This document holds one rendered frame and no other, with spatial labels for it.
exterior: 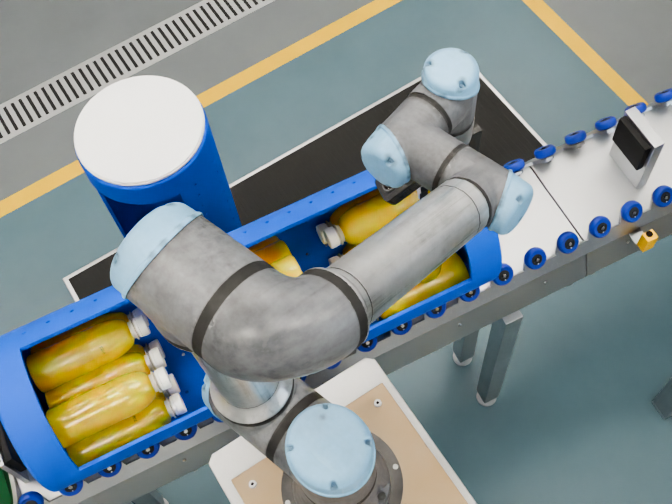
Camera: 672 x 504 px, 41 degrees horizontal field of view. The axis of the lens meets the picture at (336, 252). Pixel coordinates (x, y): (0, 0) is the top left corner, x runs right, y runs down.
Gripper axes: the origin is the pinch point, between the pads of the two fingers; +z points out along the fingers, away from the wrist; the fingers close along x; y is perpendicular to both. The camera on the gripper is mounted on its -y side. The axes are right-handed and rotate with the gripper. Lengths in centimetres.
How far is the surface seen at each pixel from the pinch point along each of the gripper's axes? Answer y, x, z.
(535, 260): 22.6, -4.7, 31.2
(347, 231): -10.6, 9.7, 14.3
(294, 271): -23.2, 4.2, 8.8
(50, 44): -50, 191, 128
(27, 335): -68, 13, 7
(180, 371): -49, 7, 33
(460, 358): 22, 11, 121
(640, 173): 51, 2, 30
